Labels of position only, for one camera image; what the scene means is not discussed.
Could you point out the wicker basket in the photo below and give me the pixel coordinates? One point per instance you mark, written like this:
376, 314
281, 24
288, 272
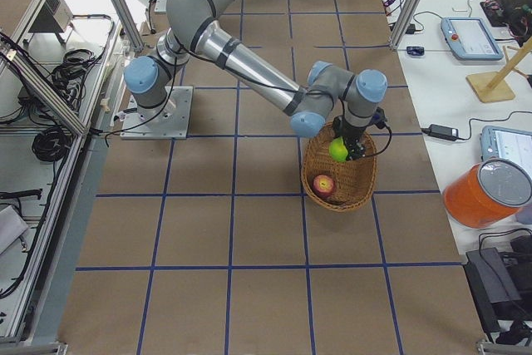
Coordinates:
354, 179

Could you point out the orange round object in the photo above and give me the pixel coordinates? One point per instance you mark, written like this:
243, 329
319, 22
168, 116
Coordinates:
487, 193

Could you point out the wooden stand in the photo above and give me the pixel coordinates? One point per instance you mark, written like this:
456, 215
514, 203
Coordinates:
491, 87

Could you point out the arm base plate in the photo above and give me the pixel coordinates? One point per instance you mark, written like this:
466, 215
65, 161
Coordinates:
155, 118
160, 6

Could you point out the red apple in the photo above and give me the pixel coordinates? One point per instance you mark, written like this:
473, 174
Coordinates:
323, 186

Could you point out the black laptop power brick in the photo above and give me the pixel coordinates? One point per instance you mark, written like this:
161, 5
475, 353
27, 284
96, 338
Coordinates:
443, 132

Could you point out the small blue device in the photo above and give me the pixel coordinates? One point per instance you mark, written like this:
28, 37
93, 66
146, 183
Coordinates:
415, 51

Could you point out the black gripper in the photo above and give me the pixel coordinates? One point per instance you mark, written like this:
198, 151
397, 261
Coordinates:
352, 135

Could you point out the green apple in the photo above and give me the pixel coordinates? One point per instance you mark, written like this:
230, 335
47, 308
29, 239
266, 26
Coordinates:
337, 150

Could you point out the teach pendant tablet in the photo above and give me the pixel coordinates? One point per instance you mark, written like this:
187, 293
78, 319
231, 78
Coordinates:
469, 39

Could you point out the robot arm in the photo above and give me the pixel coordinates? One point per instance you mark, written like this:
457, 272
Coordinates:
195, 32

